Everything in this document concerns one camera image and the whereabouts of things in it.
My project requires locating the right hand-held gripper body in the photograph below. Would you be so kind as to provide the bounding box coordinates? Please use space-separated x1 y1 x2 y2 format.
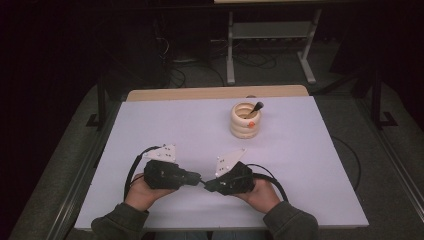
214 147 256 196

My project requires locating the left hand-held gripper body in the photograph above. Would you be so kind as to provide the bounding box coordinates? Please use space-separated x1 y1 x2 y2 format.
142 143 188 191

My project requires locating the cream ribbed brush holder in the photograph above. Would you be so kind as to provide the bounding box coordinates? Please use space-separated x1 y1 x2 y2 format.
229 101 262 140

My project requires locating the black fluffy makeup brush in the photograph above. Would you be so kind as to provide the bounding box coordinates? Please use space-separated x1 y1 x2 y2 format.
245 101 265 119

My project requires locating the person's right hand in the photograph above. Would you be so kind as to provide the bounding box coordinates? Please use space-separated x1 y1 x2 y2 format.
234 176 282 215

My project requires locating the person's left hand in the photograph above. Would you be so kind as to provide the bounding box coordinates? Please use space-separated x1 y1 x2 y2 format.
124 172 175 212

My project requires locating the black metal stand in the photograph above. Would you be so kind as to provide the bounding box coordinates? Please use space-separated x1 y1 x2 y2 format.
85 73 108 130
369 70 400 130

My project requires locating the grey metal stand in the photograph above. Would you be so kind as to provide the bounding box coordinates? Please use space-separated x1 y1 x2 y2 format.
225 8 323 86

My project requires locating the left hand-held gripper cable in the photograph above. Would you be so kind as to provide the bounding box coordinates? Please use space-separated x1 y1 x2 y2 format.
122 145 162 202

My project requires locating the hand-held gripper cable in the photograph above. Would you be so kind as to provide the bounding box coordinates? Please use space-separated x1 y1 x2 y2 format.
245 162 290 203
122 145 162 202

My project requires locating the right hand-held gripper cable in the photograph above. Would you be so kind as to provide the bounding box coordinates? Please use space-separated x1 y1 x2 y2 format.
245 162 290 203

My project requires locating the tangle of floor cables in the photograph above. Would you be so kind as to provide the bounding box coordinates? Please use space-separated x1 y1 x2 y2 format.
154 36 278 88

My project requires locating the black floor cable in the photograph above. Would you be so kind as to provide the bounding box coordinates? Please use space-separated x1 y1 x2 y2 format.
330 135 363 193

